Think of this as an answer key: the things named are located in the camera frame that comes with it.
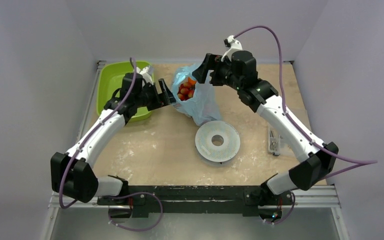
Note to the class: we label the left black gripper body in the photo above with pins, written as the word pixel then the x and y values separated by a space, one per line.
pixel 149 97

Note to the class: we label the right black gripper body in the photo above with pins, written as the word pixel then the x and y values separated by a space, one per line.
pixel 212 69

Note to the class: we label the red fake fruits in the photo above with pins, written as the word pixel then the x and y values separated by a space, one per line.
pixel 186 89

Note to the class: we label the blue plastic bag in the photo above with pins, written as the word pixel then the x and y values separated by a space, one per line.
pixel 202 107

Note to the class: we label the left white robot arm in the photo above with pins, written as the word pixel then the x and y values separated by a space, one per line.
pixel 72 172

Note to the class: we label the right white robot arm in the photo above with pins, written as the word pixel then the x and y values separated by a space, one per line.
pixel 311 152

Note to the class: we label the green plastic tub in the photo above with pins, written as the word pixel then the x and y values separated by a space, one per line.
pixel 110 79

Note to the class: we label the clear plastic screw box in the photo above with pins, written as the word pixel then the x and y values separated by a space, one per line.
pixel 277 145

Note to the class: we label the white perforated filament spool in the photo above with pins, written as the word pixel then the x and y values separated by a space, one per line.
pixel 217 142

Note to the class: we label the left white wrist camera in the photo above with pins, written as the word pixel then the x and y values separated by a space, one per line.
pixel 147 74

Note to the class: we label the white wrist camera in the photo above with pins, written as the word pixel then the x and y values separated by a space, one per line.
pixel 147 74
pixel 232 45

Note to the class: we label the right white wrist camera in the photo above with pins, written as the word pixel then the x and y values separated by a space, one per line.
pixel 232 45

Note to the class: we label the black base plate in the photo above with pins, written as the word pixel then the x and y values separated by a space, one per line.
pixel 246 200

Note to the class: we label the aluminium frame rail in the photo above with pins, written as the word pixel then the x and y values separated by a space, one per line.
pixel 319 196

